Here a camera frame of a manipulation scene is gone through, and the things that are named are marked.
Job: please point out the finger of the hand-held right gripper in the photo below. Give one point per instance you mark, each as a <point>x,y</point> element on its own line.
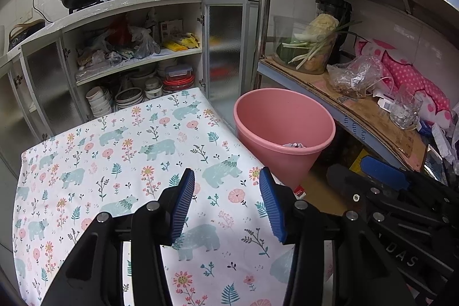
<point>344,178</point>
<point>383,172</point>

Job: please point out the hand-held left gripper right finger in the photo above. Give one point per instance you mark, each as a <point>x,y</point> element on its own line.
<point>272,205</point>

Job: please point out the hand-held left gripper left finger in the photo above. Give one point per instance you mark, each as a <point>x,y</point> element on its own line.
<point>183,205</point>

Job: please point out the pink plastic bucket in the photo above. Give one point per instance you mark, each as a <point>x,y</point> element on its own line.
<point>272,119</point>

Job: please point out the yellow bag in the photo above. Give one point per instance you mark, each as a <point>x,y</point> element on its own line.
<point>358,159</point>

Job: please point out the cardboard shelf liner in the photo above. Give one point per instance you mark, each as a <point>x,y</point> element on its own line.
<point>362,112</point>

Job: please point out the glass cup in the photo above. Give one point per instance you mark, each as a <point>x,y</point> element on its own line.
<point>405,109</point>

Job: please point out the floral bear printed tablecloth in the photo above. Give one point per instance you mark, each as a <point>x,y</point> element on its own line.
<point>107,155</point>

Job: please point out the pink polka-dot plush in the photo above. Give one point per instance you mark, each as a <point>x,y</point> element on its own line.
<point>412,76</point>

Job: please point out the clear bag brown contents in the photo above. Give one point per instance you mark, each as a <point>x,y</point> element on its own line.
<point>353,76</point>

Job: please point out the stack of dark plates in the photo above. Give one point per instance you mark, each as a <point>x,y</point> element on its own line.
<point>129,98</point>

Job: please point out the small white pot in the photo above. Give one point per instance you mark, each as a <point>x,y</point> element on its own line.
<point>153,88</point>

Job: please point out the stack of red-lid containers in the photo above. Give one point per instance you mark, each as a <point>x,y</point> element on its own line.
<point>178,80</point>

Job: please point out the stack of white bowls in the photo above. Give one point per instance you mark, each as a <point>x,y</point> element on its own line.
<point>100,103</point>

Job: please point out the green onions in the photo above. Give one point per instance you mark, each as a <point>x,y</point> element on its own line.
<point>315,49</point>

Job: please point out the clear vegetable container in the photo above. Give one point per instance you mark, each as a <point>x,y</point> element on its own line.
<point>287,55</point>

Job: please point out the napa cabbage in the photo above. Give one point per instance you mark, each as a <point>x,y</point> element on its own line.
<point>322,26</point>

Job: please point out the yellow packets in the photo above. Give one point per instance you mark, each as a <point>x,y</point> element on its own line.
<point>181,43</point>

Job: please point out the frosted cabinet door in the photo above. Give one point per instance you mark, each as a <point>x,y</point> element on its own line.
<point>50,83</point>
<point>226,48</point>

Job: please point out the grey plastic bag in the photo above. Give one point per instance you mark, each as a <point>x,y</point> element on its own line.
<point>145,46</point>

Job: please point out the black blender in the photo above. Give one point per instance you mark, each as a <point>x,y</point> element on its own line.
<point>337,8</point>

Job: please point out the white cardboard box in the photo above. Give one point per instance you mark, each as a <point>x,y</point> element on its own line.
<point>171,29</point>

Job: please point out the red plastic bag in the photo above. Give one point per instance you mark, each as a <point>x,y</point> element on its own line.
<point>119,29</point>

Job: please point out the steel shelf rack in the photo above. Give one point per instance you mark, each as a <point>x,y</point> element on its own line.
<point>265,5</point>

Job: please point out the white kitchen cabinet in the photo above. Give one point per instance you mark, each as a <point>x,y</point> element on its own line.
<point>14,112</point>

